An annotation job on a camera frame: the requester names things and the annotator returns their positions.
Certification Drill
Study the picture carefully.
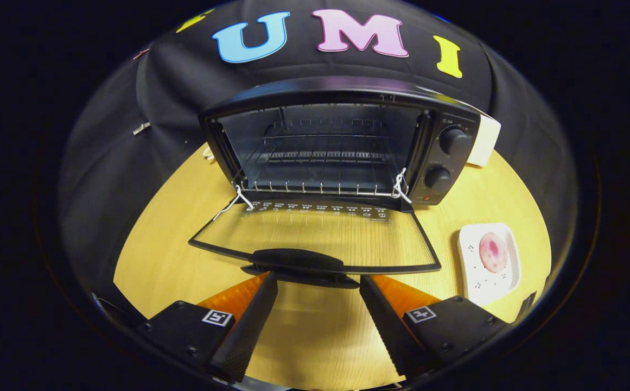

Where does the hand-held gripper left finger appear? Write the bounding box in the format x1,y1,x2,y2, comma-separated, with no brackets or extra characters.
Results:
136,272,279,384

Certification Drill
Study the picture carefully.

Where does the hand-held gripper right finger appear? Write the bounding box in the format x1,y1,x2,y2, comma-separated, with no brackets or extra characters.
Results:
359,274,511,381

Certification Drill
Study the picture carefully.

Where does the white square food tray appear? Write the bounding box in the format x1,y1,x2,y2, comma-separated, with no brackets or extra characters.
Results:
457,222,522,307

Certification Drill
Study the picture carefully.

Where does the pink round meat slice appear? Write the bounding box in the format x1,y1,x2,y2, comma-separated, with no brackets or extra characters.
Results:
479,232,510,274

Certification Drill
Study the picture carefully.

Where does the black toaster oven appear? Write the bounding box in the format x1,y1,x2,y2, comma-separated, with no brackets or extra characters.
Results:
188,75,481,289

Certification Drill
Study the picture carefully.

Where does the metal oven rack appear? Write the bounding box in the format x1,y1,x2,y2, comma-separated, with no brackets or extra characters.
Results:
238,122,409,198

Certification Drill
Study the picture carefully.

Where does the white bread toaster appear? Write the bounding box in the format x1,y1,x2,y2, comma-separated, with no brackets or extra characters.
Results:
466,114,502,168

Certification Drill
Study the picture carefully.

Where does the white string tie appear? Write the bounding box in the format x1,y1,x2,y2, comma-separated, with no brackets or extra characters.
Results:
392,168,413,205
214,185,255,221

